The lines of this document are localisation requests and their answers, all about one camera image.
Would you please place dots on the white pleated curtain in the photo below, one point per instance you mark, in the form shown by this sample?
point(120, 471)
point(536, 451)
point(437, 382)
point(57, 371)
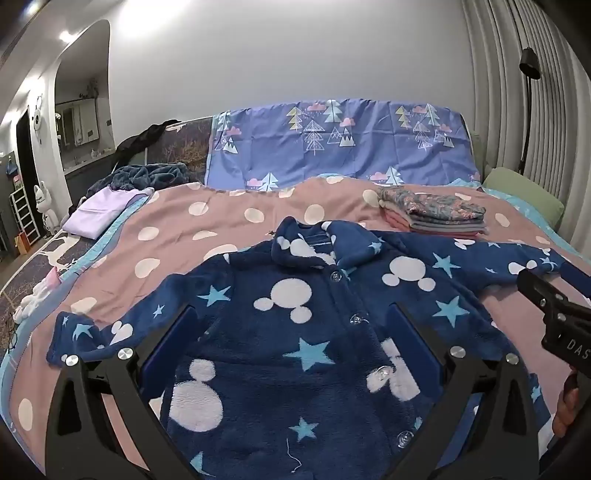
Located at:
point(498, 92)

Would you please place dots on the green pillow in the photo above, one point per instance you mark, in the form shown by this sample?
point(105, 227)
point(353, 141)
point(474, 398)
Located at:
point(526, 194)

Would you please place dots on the black floor lamp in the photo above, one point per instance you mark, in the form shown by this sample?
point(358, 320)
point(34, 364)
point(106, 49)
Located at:
point(530, 64)

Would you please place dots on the navy star-print fleece jacket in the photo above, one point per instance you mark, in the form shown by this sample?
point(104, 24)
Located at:
point(295, 323)

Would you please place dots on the lavender folded cloth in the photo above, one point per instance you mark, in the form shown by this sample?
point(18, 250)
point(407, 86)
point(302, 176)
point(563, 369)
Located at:
point(97, 212)

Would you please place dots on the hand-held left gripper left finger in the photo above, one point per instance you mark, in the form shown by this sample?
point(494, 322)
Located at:
point(168, 350)

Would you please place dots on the white cat figurine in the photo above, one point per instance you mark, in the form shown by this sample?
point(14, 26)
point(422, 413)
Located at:
point(46, 207)

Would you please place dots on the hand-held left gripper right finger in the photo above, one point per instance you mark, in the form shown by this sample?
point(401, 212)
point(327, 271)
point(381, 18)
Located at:
point(415, 346)

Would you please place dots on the grey folded garment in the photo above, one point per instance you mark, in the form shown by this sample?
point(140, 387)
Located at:
point(452, 226)

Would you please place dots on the floral folded garment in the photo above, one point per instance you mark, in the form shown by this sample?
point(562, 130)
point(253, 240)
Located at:
point(434, 203)

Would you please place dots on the pink and white plush cloth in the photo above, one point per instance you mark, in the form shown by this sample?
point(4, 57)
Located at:
point(37, 295)

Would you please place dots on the white shelf rack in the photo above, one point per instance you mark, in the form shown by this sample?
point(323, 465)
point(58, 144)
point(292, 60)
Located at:
point(28, 217)

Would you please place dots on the white bear-shaped wall clock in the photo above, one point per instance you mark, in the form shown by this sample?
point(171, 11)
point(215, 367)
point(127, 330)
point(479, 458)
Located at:
point(36, 117)

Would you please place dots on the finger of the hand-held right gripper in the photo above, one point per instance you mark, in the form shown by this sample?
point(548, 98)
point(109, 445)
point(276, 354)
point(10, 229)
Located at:
point(535, 286)

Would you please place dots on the pink polka-dot blanket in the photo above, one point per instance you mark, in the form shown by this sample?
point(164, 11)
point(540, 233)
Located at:
point(184, 240)

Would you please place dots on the dark blue-grey fleece blanket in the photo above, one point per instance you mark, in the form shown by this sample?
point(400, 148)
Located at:
point(147, 173)

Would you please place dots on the dark deer-print bedsheet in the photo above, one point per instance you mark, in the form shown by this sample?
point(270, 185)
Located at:
point(32, 272)

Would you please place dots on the person's right hand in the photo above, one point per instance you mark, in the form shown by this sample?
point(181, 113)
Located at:
point(565, 406)

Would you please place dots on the dark branch-print headboard cover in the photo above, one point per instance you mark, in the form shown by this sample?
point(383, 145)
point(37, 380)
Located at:
point(189, 147)

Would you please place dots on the black garment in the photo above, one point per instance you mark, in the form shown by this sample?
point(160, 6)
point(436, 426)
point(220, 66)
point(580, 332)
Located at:
point(138, 138)

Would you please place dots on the blue hanging bag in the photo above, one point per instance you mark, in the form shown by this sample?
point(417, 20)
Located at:
point(10, 168)

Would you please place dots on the orange paper bag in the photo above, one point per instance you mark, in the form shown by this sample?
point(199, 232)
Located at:
point(22, 244)

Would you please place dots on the wall mirror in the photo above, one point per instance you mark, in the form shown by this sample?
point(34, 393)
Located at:
point(78, 124)

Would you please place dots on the blue tree-print sheet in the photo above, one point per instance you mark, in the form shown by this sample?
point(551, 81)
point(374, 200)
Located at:
point(277, 152)

